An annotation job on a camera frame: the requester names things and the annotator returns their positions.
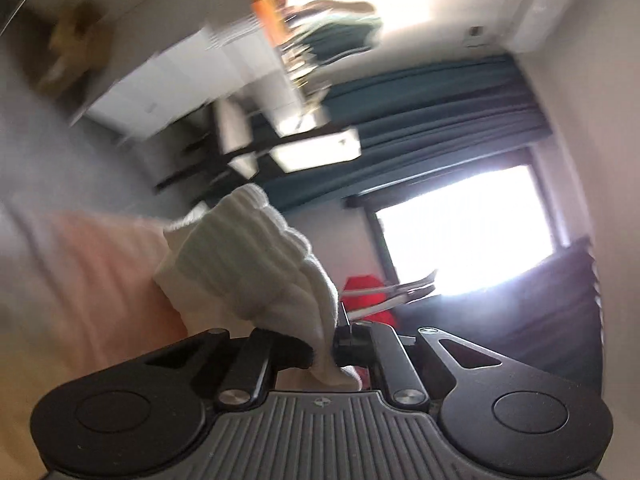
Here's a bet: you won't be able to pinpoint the garment steamer stand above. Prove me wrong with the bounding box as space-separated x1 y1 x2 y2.
344 269 441 322

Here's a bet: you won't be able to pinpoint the cardboard pieces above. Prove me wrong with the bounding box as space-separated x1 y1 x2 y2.
39 1 115 92

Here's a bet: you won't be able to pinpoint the black and white chair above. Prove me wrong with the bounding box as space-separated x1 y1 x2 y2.
150 97 362 197

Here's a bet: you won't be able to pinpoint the red cloth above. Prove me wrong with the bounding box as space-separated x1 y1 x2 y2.
342 275 397 332

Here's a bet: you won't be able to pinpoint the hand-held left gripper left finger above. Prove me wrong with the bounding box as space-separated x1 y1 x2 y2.
135 328 312 408

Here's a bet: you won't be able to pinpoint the wavy white vanity mirror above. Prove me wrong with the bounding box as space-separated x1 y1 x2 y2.
282 0 385 63

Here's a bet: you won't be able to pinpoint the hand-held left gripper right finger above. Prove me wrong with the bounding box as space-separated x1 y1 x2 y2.
334 322 526 407

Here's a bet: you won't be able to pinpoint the white vanity dresser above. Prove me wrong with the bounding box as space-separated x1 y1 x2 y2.
70 10 311 143

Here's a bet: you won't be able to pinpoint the white air conditioner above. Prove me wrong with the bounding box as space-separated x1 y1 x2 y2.
502 0 587 55

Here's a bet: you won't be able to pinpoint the teal curtain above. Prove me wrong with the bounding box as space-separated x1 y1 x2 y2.
250 54 553 211
390 235 607 396

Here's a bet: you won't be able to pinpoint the dark framed window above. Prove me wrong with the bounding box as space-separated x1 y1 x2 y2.
344 160 568 303

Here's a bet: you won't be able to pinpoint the orange box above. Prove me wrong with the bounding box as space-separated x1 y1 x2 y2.
239 0 293 47

